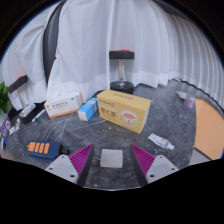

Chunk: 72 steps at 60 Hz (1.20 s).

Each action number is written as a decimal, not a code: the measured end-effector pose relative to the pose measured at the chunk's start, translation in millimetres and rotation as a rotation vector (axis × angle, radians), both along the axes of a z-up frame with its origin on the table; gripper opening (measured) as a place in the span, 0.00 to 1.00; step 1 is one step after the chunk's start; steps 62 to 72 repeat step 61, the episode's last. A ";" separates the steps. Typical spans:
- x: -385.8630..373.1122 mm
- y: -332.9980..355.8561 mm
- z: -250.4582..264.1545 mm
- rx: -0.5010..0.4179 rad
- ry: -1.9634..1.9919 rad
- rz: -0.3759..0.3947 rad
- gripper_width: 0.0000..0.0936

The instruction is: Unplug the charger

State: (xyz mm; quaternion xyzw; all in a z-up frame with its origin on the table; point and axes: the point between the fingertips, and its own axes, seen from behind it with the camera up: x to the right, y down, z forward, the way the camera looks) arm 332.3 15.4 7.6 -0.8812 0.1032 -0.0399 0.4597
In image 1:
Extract small purple bottle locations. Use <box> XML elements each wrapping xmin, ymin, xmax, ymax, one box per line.
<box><xmin>184</xmin><ymin>95</ymin><xmax>196</xmax><ymax>110</ymax></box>

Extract blue and white small carton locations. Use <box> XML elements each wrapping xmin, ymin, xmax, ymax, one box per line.
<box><xmin>77</xmin><ymin>97</ymin><xmax>100</xmax><ymax>122</ymax></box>

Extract blue power strip orange sockets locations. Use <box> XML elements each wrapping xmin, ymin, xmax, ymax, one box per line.
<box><xmin>25</xmin><ymin>140</ymin><xmax>69</xmax><ymax>160</ymax></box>

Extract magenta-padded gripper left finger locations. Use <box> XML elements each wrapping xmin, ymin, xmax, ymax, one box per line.
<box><xmin>44</xmin><ymin>143</ymin><xmax>95</xmax><ymax>187</ymax></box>

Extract white box with orange stripe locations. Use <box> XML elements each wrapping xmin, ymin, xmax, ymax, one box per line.
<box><xmin>43</xmin><ymin>91</ymin><xmax>84</xmax><ymax>119</ymax></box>

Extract purple cardboard box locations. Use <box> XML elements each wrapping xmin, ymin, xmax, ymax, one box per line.
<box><xmin>0</xmin><ymin>115</ymin><xmax>14</xmax><ymax>141</ymax></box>

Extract black dumbbell with orange rim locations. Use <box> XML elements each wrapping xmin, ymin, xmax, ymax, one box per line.
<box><xmin>108</xmin><ymin>49</ymin><xmax>136</xmax><ymax>95</ymax></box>
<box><xmin>7</xmin><ymin>74</ymin><xmax>46</xmax><ymax>126</ymax></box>

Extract white tube with teal cap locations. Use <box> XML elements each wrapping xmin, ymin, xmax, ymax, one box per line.
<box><xmin>31</xmin><ymin>108</ymin><xmax>47</xmax><ymax>123</ymax></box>

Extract green potted plant white pot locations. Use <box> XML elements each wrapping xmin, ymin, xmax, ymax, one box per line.
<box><xmin>0</xmin><ymin>81</ymin><xmax>10</xmax><ymax>116</ymax></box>

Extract white curtain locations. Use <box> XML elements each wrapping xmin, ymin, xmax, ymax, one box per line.
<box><xmin>0</xmin><ymin>3</ymin><xmax>68</xmax><ymax>111</ymax></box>
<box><xmin>45</xmin><ymin>0</ymin><xmax>224</xmax><ymax>104</ymax></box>

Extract white and blue squeeze tube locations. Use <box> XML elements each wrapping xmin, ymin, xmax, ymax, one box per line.
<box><xmin>147</xmin><ymin>132</ymin><xmax>175</xmax><ymax>151</ymax></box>

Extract flat white and blue box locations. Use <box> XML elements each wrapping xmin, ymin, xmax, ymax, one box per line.
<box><xmin>19</xmin><ymin>102</ymin><xmax>37</xmax><ymax>118</ymax></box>

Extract orange wooden board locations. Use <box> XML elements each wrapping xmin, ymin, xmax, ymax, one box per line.
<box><xmin>193</xmin><ymin>97</ymin><xmax>224</xmax><ymax>161</ymax></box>

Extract orange blister pack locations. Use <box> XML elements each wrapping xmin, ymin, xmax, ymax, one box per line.
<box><xmin>13</xmin><ymin>118</ymin><xmax>22</xmax><ymax>131</ymax></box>

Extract yellow tea box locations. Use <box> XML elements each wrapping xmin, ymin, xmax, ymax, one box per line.
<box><xmin>96</xmin><ymin>89</ymin><xmax>152</xmax><ymax>135</ymax></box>

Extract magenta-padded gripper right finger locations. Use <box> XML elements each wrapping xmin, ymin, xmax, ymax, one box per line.
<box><xmin>129</xmin><ymin>143</ymin><xmax>180</xmax><ymax>187</ymax></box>

